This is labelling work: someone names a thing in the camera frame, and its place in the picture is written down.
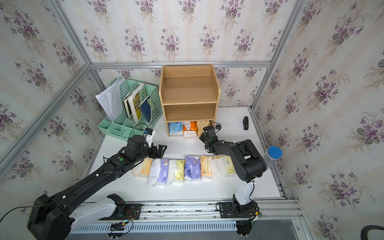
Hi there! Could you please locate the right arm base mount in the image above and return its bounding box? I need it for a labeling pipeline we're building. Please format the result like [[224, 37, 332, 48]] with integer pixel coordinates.
[[215, 201, 260, 219]]

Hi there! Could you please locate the aluminium rail frame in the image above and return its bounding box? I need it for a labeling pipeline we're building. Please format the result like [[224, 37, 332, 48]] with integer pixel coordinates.
[[69, 199, 313, 240]]

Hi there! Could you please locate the wooden three-tier shelf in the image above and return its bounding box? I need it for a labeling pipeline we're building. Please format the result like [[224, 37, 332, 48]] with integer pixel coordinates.
[[159, 65, 221, 131]]

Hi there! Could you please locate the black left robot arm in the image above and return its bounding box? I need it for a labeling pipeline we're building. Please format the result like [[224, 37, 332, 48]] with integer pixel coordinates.
[[27, 135, 167, 240]]

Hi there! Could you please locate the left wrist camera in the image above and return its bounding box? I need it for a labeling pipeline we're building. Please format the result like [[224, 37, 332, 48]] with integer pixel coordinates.
[[144, 128, 156, 147]]

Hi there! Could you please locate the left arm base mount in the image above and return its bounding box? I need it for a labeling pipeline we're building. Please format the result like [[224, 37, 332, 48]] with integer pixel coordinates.
[[100, 194, 142, 221]]

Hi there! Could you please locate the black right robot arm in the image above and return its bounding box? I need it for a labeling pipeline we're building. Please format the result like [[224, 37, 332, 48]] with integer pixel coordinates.
[[199, 126, 267, 209]]

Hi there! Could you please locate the white paper stack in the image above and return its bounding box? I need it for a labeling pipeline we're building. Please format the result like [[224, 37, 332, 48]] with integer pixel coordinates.
[[95, 78, 125, 122]]

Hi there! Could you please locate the green plastic file organizer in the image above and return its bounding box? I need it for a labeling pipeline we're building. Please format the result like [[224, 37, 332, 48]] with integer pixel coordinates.
[[98, 78, 163, 141]]

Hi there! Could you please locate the white cover book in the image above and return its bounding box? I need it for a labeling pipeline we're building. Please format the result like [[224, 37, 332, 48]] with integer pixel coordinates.
[[123, 92, 132, 118]]

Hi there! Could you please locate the beige tissue pack bottom shelf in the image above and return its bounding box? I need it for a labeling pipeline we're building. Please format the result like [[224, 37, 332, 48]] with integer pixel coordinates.
[[197, 121, 211, 137]]

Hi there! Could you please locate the white green tissue pack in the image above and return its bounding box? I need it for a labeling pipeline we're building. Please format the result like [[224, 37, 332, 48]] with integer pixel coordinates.
[[210, 155, 235, 180]]

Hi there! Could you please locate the dark blue book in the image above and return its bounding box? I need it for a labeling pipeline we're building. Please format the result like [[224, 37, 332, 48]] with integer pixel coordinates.
[[139, 96, 152, 123]]

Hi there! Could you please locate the yellow cover book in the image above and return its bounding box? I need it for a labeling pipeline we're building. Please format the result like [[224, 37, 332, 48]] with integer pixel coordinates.
[[128, 83, 145, 123]]

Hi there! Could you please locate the orange white tissue pack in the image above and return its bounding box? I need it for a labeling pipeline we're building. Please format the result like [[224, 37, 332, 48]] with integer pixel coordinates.
[[182, 121, 197, 138]]

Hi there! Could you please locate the orange yellow tissue pack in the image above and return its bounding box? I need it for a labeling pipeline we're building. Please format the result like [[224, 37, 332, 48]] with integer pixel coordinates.
[[133, 158, 154, 178]]

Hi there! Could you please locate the blue tissue pack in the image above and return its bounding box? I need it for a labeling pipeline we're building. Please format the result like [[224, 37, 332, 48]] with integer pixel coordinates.
[[169, 122, 184, 136]]

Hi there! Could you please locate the purple wet wipes pack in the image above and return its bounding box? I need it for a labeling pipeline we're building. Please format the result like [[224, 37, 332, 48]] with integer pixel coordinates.
[[184, 155, 202, 182]]

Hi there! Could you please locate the green yellow tissue pack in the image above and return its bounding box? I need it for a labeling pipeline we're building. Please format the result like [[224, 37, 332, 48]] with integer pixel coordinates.
[[167, 159, 185, 185]]

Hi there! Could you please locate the small black stapler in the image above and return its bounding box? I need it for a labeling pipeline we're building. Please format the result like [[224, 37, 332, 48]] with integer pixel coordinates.
[[243, 116, 249, 131]]

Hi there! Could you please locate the blue-capped straw tube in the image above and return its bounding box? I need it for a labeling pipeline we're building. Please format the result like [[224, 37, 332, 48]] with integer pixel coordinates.
[[263, 146, 283, 169]]

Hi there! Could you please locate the purple white tissue pack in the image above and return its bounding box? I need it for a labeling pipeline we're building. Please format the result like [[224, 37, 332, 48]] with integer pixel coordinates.
[[148, 159, 169, 187]]

